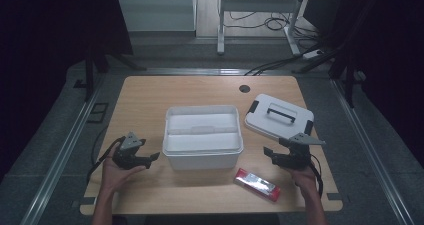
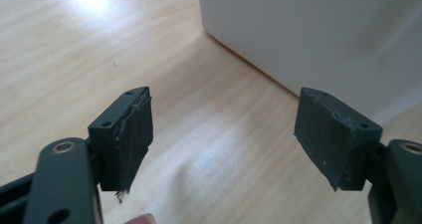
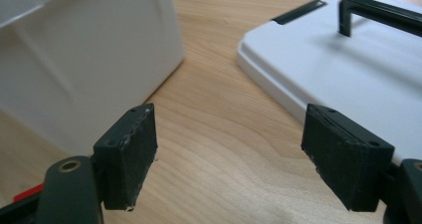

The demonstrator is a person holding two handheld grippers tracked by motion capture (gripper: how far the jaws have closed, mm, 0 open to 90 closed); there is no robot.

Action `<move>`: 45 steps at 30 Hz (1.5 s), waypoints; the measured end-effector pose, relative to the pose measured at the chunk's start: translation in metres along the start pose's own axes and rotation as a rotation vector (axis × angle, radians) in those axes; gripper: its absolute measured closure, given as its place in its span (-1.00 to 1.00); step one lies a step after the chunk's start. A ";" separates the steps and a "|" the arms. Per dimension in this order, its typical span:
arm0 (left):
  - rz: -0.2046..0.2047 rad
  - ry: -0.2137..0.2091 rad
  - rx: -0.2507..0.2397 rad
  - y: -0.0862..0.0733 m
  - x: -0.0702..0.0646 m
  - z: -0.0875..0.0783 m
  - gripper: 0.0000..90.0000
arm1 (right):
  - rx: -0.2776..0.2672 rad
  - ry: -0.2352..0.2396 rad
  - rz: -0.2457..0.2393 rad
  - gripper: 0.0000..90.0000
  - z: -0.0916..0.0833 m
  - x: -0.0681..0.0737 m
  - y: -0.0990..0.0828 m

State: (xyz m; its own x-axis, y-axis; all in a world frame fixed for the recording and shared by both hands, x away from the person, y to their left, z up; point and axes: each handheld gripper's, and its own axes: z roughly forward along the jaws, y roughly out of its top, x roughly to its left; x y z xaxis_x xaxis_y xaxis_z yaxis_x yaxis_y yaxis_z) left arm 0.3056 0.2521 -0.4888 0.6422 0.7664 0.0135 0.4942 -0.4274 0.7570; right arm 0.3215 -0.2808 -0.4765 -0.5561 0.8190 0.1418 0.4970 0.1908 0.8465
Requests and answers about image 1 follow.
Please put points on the black tripod stand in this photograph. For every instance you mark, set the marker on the black tripod stand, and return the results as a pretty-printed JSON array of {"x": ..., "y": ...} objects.
[{"x": 348, "y": 68}]

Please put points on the person's left hand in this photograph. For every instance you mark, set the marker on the person's left hand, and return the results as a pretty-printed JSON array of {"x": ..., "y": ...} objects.
[{"x": 115, "y": 176}]

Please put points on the white cabinet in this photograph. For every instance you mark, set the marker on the white cabinet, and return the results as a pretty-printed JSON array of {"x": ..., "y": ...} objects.
[{"x": 155, "y": 8}]

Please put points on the red and silver packet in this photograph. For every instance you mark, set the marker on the red and silver packet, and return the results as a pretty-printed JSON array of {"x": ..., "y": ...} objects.
[{"x": 257, "y": 184}]

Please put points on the person's right hand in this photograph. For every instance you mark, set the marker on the person's right hand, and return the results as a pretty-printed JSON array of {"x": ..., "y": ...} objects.
[{"x": 305, "y": 180}]

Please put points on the white metal stand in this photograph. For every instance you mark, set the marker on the white metal stand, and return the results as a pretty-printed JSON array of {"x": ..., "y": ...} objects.
[{"x": 258, "y": 4}]

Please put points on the white divided tray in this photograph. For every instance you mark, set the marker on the white divided tray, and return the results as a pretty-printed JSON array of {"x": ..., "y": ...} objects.
[{"x": 203, "y": 141}]

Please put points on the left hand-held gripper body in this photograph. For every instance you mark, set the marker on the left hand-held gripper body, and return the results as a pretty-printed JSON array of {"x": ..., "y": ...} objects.
[{"x": 127, "y": 151}]

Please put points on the white plastic storage box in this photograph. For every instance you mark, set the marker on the white plastic storage box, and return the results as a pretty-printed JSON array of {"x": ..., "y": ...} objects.
[{"x": 203, "y": 160}]

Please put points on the dark curtain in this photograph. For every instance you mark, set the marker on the dark curtain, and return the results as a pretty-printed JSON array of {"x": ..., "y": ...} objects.
[
  {"x": 43, "y": 51},
  {"x": 396, "y": 51}
]

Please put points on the white power strip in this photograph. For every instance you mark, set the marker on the white power strip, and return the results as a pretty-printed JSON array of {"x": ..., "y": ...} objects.
[{"x": 311, "y": 54}]

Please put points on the black floor outlet frame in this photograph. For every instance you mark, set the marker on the black floor outlet frame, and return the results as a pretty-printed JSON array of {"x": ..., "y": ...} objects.
[{"x": 98, "y": 113}]

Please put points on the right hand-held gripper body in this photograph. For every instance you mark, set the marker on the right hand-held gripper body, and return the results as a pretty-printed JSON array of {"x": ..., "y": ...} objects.
[{"x": 298, "y": 151}]

